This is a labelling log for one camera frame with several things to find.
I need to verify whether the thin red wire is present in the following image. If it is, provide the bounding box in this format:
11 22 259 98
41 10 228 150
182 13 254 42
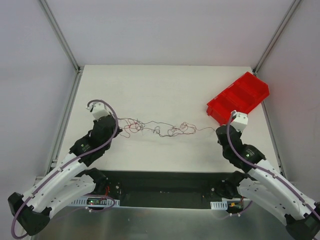
117 116 218 140

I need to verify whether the left white cable duct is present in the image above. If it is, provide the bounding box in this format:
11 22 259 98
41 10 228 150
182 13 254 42
68 196 120 208

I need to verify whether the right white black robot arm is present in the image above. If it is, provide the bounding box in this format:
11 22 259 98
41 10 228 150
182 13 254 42
215 125 320 240

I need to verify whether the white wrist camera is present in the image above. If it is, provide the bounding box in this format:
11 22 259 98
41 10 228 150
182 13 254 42
230 111 249 132
86 101 110 121

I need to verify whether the left aluminium frame post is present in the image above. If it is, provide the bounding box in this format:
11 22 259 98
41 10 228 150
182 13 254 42
37 0 82 74

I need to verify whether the aluminium frame post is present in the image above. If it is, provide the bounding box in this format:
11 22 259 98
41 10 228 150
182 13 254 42
37 0 82 74
252 0 304 76

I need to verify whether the right aluminium frame post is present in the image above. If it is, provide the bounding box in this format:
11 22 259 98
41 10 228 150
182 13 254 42
252 0 304 76

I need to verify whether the red plastic bin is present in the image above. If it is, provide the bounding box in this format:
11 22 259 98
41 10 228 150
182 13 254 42
206 72 270 125

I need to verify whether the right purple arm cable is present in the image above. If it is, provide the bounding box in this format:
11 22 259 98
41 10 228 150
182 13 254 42
226 111 320 221

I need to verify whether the white cable duct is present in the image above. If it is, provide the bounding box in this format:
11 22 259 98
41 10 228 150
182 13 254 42
210 199 228 211
68 196 120 208

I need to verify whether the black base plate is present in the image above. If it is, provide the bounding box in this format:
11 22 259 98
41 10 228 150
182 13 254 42
91 170 232 210

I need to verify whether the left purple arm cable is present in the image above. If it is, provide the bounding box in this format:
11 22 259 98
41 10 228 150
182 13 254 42
10 98 118 238

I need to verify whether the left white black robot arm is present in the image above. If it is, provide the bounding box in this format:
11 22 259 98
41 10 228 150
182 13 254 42
7 113 122 240

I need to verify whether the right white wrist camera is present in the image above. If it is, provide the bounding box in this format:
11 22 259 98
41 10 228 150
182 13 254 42
230 111 249 132

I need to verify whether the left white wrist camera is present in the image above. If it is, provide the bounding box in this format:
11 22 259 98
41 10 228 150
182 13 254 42
86 101 110 121

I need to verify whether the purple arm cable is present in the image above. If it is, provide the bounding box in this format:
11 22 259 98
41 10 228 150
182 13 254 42
10 98 118 238
226 111 320 221

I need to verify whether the right white cable duct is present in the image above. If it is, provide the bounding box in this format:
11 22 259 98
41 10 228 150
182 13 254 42
210 199 228 211

